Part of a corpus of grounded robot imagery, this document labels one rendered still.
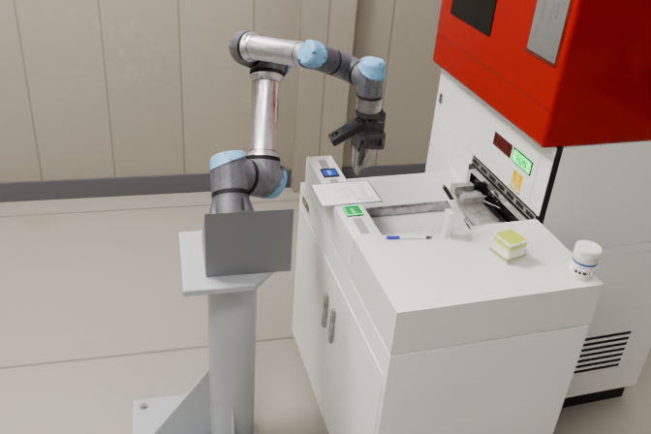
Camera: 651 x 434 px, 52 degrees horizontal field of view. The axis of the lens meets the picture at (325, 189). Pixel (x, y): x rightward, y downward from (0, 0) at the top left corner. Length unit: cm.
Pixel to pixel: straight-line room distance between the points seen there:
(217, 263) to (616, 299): 149
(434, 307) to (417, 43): 251
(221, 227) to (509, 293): 82
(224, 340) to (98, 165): 204
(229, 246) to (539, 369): 99
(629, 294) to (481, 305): 100
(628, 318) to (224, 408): 154
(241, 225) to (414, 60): 235
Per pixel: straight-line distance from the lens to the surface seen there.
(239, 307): 216
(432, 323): 180
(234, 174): 206
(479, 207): 243
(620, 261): 259
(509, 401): 218
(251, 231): 197
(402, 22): 399
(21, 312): 336
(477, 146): 256
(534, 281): 196
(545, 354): 210
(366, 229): 205
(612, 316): 276
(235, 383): 238
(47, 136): 402
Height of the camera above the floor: 205
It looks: 29 degrees down
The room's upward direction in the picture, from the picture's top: 5 degrees clockwise
